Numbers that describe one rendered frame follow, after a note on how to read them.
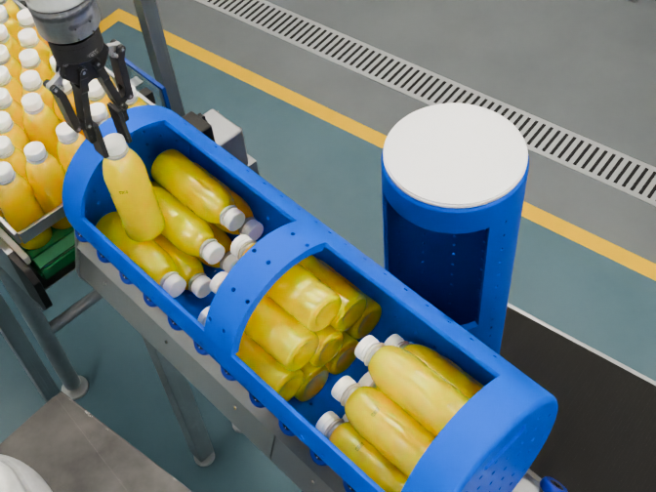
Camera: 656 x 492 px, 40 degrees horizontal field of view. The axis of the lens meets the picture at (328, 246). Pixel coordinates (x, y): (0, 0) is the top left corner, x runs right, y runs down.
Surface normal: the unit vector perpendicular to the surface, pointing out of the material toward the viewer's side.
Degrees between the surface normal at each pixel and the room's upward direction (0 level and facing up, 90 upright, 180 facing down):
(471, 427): 8
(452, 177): 0
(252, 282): 26
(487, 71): 0
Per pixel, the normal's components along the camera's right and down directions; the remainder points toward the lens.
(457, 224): -0.06, 0.78
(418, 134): -0.07, -0.62
